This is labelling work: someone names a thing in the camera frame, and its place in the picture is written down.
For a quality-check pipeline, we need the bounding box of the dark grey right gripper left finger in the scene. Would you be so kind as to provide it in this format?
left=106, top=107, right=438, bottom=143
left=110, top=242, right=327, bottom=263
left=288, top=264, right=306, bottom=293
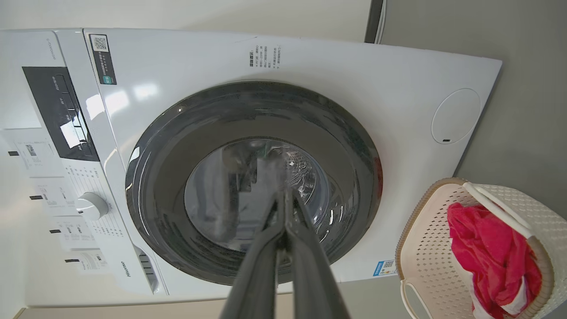
left=220, top=188, right=285, bottom=319

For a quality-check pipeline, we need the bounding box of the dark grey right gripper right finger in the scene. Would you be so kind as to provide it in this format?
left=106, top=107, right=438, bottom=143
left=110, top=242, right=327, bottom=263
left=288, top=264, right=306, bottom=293
left=286, top=188, right=350, bottom=319

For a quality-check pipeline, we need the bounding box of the cream perforated laundry basket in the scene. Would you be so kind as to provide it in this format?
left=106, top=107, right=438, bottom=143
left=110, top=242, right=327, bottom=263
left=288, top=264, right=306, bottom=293
left=395, top=177, right=567, bottom=319

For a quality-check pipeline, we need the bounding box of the blue energy label sticker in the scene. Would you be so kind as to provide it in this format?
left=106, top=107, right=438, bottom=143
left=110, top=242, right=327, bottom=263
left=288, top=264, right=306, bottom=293
left=373, top=259, right=397, bottom=277

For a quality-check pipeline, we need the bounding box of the round dark glass washer door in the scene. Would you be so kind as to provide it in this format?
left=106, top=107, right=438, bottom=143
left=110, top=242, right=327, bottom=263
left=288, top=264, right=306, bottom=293
left=125, top=80, right=384, bottom=286

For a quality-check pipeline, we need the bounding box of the white paper note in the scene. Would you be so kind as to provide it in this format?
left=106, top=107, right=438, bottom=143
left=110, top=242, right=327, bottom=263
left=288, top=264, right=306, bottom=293
left=2, top=128, right=63, bottom=178
left=66, top=249, right=109, bottom=273
left=30, top=177, right=81, bottom=218

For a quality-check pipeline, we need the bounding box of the white washer control knob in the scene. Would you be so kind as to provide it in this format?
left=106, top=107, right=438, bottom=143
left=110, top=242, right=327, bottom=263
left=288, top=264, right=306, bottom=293
left=75, top=191, right=109, bottom=221

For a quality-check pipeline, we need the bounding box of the red garment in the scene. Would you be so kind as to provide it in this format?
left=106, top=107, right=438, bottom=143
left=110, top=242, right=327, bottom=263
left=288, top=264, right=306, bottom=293
left=447, top=202, right=543, bottom=319

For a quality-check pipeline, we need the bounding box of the white cloth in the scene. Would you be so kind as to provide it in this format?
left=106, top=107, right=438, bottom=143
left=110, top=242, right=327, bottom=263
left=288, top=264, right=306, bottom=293
left=461, top=261, right=530, bottom=319

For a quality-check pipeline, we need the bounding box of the white front-load washing machine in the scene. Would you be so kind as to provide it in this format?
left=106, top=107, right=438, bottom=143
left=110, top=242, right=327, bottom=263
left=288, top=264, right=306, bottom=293
left=0, top=27, right=503, bottom=308

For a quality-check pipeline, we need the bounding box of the round white filter cover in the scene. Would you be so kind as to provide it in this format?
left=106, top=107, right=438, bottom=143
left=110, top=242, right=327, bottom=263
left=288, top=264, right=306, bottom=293
left=431, top=88, right=482, bottom=145

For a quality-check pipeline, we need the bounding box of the black washer display panel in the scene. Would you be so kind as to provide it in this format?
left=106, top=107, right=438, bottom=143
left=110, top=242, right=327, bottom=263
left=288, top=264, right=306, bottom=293
left=22, top=66, right=100, bottom=162

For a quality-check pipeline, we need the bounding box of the dark QR code sticker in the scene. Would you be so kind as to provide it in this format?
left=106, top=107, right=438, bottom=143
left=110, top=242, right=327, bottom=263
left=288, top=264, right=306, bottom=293
left=89, top=34, right=117, bottom=86

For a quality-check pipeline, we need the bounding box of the grey wall pipe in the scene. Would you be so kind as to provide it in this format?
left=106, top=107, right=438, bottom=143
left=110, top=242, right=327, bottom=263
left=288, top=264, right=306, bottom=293
left=364, top=0, right=388, bottom=44

